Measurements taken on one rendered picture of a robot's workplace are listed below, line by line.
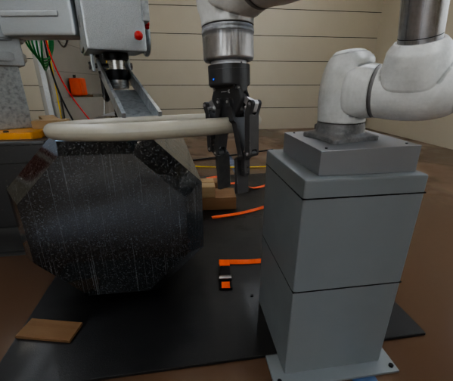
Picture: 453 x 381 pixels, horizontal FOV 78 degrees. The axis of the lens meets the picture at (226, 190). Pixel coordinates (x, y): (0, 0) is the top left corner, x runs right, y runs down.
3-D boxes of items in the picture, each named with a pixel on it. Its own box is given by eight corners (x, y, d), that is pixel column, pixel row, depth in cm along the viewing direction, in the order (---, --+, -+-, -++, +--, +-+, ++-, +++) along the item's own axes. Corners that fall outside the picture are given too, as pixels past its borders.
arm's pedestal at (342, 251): (335, 286, 156) (359, 143, 128) (398, 372, 110) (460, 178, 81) (246, 295, 150) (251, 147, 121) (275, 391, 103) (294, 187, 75)
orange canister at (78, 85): (67, 98, 421) (63, 74, 409) (79, 97, 467) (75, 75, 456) (83, 98, 424) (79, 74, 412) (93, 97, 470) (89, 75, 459)
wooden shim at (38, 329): (15, 338, 123) (14, 336, 122) (32, 320, 132) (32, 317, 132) (69, 343, 121) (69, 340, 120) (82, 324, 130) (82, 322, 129)
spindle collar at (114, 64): (106, 88, 124) (94, 7, 113) (128, 88, 128) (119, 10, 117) (109, 88, 114) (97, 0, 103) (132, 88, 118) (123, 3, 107)
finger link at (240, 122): (238, 99, 53) (243, 97, 52) (249, 157, 54) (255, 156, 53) (223, 99, 51) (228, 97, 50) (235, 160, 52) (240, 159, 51)
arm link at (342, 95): (330, 116, 107) (336, 52, 99) (381, 120, 94) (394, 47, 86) (307, 121, 96) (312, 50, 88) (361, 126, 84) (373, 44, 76)
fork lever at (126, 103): (88, 69, 133) (87, 57, 130) (131, 69, 141) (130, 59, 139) (110, 129, 85) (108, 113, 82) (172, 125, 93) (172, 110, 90)
